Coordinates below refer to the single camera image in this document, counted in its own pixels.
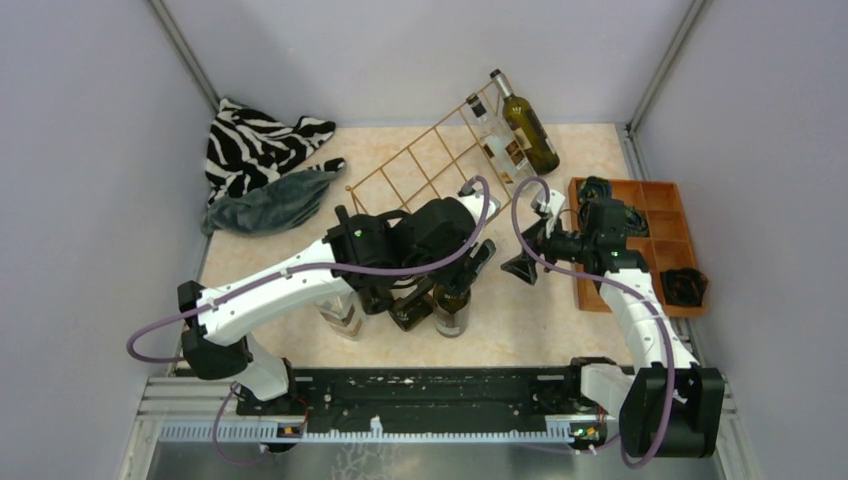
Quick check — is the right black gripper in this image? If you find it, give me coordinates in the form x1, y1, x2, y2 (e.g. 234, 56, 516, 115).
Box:
501, 213, 595, 284

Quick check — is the brown wine bottle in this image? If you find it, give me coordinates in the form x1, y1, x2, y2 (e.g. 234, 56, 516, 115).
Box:
433, 285, 471, 338

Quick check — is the clear square liquor bottle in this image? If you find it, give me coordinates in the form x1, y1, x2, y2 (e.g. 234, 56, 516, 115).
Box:
466, 94, 535, 193

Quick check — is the olive green wine bottle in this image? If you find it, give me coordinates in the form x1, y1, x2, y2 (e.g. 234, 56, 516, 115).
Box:
489, 69, 560, 176

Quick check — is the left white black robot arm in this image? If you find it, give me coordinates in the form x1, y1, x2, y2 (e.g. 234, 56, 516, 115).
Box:
181, 192, 501, 414

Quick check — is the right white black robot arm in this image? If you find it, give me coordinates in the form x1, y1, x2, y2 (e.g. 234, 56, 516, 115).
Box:
502, 191, 725, 464

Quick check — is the dark bottle lying down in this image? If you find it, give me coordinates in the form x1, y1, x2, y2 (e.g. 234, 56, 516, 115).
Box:
388, 278, 434, 332

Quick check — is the dark bottle leaning on rack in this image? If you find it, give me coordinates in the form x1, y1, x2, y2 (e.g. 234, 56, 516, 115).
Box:
357, 286, 395, 315

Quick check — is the clear liquor bottle left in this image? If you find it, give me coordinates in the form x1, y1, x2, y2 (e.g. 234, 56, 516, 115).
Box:
314, 292, 367, 341

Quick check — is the yellow patterned rolled tie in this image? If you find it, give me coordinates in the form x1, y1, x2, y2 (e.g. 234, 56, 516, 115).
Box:
576, 176, 612, 205

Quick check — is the dark rolled tie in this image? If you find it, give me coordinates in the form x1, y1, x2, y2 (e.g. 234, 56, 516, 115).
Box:
625, 205, 650, 237

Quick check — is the wooden compartment tray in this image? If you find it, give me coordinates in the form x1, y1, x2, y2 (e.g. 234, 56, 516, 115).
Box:
567, 177, 707, 318

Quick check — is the black rolled belt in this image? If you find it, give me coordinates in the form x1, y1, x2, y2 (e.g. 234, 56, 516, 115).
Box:
660, 267, 709, 307

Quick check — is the grey plush cloth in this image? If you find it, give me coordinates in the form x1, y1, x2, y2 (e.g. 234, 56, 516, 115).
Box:
200, 157, 348, 237

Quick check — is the zebra striped cloth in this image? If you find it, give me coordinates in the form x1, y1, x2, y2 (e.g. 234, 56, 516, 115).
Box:
204, 97, 337, 205

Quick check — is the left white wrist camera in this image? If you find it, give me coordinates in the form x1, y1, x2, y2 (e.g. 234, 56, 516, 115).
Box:
457, 190, 502, 224

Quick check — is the gold wire wine rack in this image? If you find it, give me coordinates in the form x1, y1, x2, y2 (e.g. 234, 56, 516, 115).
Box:
346, 78, 513, 214

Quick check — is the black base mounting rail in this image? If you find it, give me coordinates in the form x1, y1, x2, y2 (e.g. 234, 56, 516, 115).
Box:
236, 366, 615, 449

